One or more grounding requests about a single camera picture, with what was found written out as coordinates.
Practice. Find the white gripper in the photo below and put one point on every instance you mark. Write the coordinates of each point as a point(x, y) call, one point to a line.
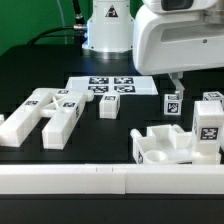
point(176, 40)

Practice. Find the white chair seat part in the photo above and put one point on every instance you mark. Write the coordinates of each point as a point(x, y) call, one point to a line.
point(170, 144)

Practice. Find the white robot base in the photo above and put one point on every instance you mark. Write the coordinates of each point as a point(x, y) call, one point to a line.
point(109, 30)

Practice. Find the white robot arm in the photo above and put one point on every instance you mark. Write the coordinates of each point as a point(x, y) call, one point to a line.
point(180, 5)

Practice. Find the white tagged cube nut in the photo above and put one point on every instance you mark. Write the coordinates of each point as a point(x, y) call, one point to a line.
point(172, 104)

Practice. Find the white part at left edge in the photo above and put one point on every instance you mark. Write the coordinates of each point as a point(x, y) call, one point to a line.
point(1, 119)

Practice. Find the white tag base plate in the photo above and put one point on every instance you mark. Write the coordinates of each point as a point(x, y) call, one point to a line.
point(125, 85)

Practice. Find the white chair back frame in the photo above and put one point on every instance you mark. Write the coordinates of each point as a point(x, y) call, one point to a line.
point(63, 108)

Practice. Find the white front fence rail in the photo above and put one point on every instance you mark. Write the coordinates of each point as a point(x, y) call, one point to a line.
point(111, 179)

